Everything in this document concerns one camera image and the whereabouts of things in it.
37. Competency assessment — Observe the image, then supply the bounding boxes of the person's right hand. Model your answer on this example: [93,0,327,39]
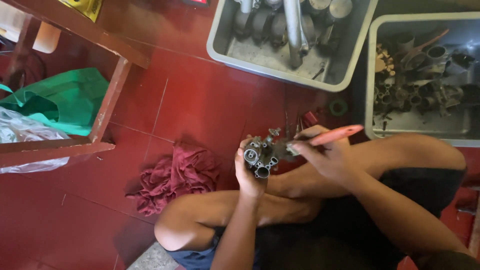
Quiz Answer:
[288,125,359,184]

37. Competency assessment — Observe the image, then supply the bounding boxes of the person's left hand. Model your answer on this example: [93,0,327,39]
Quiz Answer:
[235,135,269,199]

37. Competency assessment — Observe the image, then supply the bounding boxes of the orange handled brush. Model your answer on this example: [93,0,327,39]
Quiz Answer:
[287,124,364,155]

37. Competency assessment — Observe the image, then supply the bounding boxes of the grey metal carburetor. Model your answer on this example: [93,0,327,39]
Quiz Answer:
[244,127,301,179]

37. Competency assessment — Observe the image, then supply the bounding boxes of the person's legs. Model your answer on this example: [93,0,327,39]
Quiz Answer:
[154,133,467,253]

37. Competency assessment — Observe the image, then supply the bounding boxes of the dark blue shorts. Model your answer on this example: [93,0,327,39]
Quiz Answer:
[165,167,467,270]

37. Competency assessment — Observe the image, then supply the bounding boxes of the maroon rag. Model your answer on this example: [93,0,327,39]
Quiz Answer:
[125,142,222,217]

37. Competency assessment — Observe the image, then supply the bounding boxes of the grey tray of small parts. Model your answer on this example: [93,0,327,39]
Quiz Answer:
[364,12,480,148]

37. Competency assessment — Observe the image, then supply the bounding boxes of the grey tray of engine parts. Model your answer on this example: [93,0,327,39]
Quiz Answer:
[206,0,379,93]

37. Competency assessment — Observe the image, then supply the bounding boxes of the green plastic bag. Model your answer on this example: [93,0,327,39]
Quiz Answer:
[0,67,110,136]

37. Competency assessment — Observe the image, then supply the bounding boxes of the red wooden shelf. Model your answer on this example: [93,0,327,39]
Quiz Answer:
[0,0,151,169]

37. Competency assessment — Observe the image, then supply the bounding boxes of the clear plastic bag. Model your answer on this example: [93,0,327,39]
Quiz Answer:
[0,106,72,175]

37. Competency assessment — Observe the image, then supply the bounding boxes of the yellow box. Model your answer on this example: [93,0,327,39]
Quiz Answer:
[59,0,103,22]

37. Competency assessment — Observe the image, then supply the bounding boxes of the cream plastic container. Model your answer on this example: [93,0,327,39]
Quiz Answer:
[0,2,61,54]

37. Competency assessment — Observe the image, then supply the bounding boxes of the green rubber ring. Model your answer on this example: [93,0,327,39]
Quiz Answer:
[329,99,349,117]

